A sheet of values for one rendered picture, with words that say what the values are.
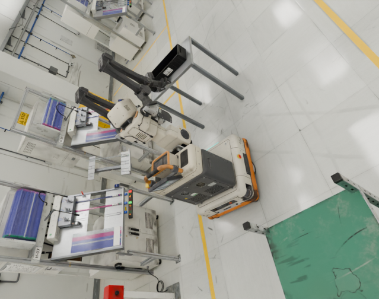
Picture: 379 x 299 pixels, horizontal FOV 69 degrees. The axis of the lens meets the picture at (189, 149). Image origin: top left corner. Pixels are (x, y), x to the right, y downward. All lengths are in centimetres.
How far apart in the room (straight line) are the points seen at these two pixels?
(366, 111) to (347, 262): 148
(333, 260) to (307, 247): 11
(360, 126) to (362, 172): 35
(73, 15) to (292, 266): 631
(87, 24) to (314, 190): 573
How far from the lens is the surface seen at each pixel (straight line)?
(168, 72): 305
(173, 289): 336
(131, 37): 688
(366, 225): 119
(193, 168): 213
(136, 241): 344
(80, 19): 682
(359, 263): 119
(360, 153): 234
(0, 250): 327
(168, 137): 243
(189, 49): 301
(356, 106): 251
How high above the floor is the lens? 206
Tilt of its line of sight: 34 degrees down
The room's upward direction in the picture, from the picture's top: 67 degrees counter-clockwise
